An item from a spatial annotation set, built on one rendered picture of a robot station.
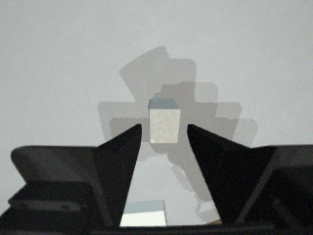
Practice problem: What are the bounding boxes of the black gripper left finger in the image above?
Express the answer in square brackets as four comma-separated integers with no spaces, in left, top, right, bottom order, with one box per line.
[11,124,142,226]

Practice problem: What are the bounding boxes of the white tray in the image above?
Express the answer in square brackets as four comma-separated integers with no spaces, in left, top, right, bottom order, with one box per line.
[120,200,166,226]

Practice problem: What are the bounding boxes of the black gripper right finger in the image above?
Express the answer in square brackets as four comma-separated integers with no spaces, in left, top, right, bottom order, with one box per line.
[187,124,313,223]

